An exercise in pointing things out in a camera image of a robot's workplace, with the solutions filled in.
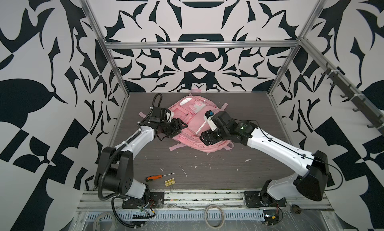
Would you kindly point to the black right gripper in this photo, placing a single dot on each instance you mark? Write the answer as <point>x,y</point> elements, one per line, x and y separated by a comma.
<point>212,139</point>

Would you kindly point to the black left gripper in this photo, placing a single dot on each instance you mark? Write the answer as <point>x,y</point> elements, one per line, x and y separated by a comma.
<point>177,127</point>

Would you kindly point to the pink student backpack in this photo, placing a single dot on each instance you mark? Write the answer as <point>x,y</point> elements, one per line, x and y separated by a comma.
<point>191,110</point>

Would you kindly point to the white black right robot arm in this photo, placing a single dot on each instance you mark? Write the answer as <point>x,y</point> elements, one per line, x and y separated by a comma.
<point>311,170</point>

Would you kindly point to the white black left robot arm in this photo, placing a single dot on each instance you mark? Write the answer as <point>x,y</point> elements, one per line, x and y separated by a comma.
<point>115,173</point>

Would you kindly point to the small yellow wooden block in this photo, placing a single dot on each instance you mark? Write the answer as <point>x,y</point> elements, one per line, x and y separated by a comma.
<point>170,182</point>

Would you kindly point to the clear tape roll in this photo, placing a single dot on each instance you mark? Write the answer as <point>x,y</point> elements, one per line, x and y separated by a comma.
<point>214,212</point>

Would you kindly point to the small green circuit board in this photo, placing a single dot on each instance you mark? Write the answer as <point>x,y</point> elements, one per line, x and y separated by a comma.
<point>272,217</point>

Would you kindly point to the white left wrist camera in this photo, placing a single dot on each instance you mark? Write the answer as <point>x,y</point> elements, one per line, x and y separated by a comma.
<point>169,116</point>

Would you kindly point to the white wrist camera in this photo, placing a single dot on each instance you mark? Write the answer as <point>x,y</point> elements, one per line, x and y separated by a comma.
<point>169,116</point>
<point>208,117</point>

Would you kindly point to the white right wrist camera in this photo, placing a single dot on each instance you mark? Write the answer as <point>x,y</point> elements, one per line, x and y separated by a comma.
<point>208,117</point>

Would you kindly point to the orange handled screwdriver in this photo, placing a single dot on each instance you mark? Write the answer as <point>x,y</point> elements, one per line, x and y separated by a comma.
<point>156,177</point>

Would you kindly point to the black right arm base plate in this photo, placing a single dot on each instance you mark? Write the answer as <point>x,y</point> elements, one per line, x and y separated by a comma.
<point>259,199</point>

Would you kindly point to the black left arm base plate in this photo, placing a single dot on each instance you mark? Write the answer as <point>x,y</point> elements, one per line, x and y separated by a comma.
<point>154,199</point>

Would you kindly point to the white slotted cable duct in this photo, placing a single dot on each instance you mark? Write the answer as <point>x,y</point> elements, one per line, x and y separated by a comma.
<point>183,215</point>

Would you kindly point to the aluminium frame crossbar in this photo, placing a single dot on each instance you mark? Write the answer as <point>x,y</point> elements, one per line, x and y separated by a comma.
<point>199,44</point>

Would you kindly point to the grey wall hook rail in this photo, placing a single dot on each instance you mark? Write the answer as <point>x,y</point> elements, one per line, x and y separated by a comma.
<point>361,102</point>

